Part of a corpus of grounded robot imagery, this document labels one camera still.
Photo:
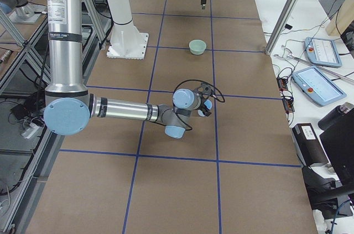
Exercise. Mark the near blue teach pendant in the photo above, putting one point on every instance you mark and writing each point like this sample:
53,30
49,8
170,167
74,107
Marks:
317,86

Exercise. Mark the aluminium frame post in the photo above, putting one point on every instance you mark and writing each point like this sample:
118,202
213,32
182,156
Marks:
280,24

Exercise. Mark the light blue paper cup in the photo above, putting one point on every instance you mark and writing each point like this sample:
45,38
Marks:
204,109

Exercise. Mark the black monitor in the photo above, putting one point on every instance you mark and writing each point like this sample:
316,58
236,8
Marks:
337,142

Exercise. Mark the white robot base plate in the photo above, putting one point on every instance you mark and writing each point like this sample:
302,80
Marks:
126,42

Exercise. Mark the mint green ceramic bowl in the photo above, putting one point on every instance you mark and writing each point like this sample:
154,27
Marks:
197,47

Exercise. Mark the far blue teach pendant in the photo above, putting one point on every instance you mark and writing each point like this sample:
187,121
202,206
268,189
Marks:
322,52

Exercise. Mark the blue teach pendant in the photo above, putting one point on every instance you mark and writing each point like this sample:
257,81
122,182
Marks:
317,86
322,52

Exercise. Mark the black power adapter box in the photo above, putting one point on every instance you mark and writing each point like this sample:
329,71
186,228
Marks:
308,145

